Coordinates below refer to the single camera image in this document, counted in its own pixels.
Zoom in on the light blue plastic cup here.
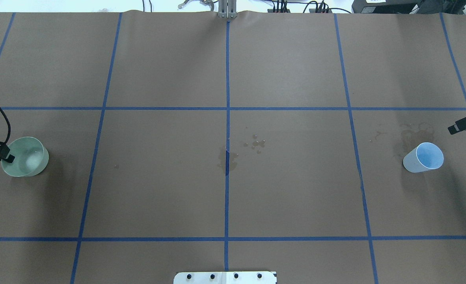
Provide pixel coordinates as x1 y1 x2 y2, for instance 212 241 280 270
403 142 444 173

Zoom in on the black device top right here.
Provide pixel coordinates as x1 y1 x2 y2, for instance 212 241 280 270
351 0 466 15

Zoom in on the black cables table edge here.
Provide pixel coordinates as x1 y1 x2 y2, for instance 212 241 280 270
264 0 352 14

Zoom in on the grey metal camera post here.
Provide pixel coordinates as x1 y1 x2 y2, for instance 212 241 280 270
217 0 238 19

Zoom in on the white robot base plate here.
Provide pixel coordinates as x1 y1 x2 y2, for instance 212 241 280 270
173 271 278 284

